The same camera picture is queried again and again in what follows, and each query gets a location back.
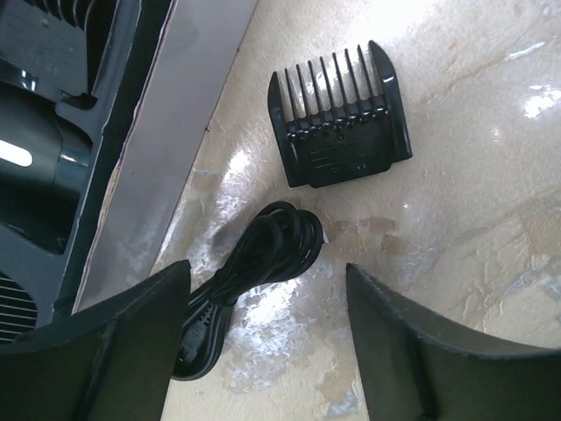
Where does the black charging cable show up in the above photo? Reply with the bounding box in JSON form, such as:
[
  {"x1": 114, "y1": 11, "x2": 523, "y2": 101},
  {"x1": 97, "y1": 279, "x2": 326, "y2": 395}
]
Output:
[{"x1": 169, "y1": 200, "x2": 330, "y2": 382}]

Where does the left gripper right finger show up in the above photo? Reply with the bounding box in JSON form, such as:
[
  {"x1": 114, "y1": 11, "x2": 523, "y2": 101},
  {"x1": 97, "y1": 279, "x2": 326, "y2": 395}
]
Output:
[{"x1": 346, "y1": 263, "x2": 560, "y2": 420}]

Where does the black plastic insert tray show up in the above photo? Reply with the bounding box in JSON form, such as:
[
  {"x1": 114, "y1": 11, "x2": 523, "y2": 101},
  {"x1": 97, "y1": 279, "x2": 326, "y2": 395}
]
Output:
[{"x1": 1, "y1": 0, "x2": 174, "y2": 346}]

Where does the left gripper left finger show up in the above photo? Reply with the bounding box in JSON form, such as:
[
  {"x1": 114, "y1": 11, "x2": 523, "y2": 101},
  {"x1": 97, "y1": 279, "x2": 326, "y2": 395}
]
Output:
[{"x1": 1, "y1": 260, "x2": 191, "y2": 420}]

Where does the guard comb in tray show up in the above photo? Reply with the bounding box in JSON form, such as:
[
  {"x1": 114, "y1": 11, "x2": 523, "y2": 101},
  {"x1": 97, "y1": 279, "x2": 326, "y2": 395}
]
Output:
[{"x1": 0, "y1": 0, "x2": 119, "y2": 97}]

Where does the white cardboard box lid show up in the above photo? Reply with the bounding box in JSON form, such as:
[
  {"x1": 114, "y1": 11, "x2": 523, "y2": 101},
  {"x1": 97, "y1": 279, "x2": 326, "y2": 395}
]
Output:
[{"x1": 72, "y1": 1, "x2": 256, "y2": 312}]

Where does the black silver hair clipper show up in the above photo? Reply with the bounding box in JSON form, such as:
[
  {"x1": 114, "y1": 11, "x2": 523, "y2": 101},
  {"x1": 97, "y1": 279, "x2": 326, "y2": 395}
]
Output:
[{"x1": 1, "y1": 84, "x2": 92, "y2": 254}]

